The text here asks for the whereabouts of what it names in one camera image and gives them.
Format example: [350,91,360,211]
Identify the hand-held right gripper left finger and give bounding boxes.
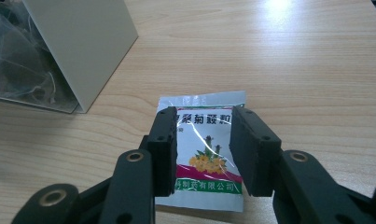
[146,105,178,198]

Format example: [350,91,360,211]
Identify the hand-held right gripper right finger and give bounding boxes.
[229,105,283,198]

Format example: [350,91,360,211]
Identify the white flower-print medicine packet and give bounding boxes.
[154,90,247,213]

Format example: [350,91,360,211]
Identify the beige cardboard box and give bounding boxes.
[0,0,139,115]

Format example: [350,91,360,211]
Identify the clear bag of tea bags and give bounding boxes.
[0,0,81,114]

